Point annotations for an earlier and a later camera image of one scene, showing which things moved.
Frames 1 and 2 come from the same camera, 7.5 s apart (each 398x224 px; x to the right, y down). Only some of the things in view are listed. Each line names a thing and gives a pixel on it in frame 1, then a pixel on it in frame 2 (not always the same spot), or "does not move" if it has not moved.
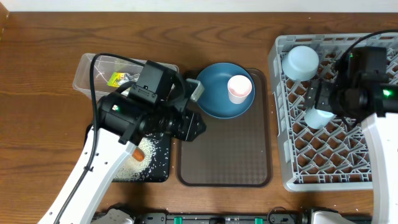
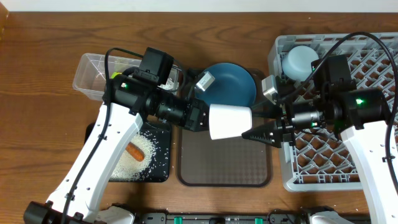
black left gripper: [191, 126] → [194, 115]
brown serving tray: [232, 152] does not move
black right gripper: [325, 88] → [282, 126]
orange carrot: [138, 154] does not move
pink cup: [239, 87] → [228, 121]
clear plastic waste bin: [111, 73] does not move
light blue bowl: [300, 63] does not move
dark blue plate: [215, 100] does not move
